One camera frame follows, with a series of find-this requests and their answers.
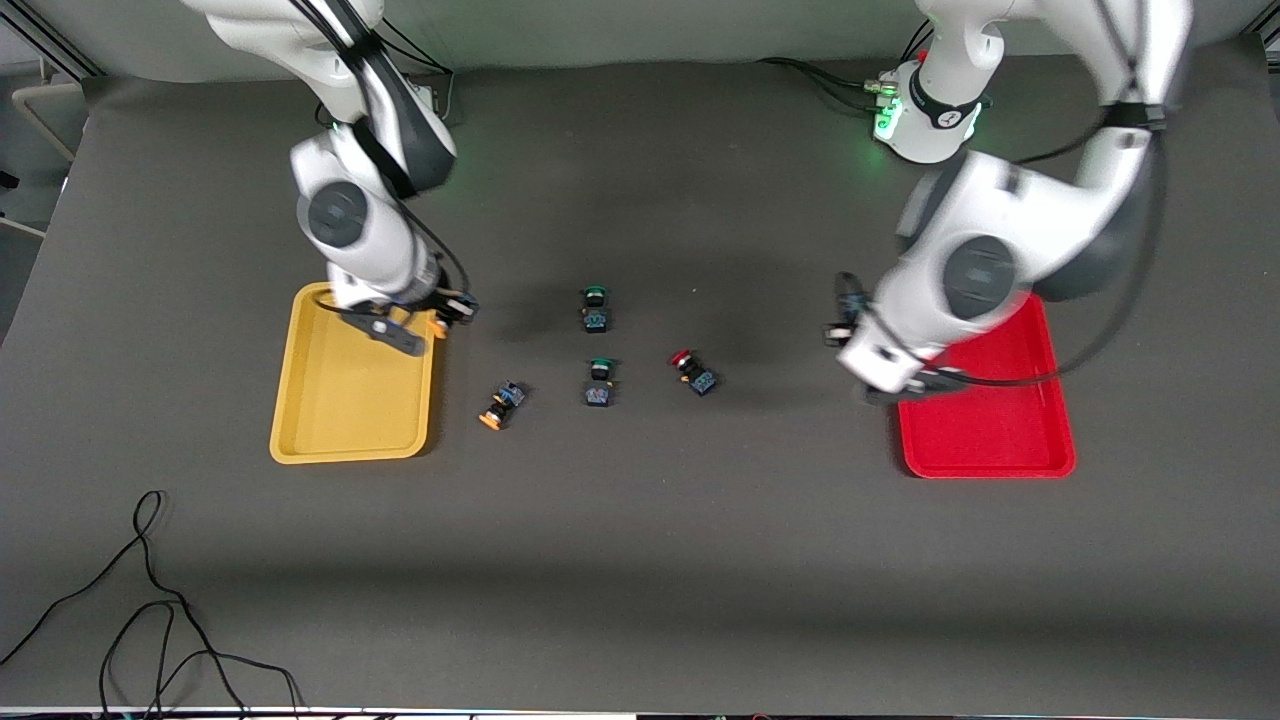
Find yellow plastic tray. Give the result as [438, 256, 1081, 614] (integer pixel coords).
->
[269, 281, 440, 466]

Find thin black loose cable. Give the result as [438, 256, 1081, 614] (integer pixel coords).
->
[0, 489, 303, 720]

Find black right arm base cables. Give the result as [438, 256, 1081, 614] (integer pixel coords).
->
[380, 18, 458, 129]

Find black left arm base cables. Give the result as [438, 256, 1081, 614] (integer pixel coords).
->
[754, 22, 937, 113]

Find dark grey table mat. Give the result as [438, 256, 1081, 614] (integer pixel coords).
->
[0, 35, 1280, 714]

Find black arm base cables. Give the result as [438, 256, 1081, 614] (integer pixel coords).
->
[380, 18, 458, 129]
[754, 22, 937, 113]

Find aluminium frame rail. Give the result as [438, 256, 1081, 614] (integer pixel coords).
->
[0, 15, 103, 81]

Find red plastic tray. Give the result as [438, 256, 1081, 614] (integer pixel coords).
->
[896, 293, 1078, 480]

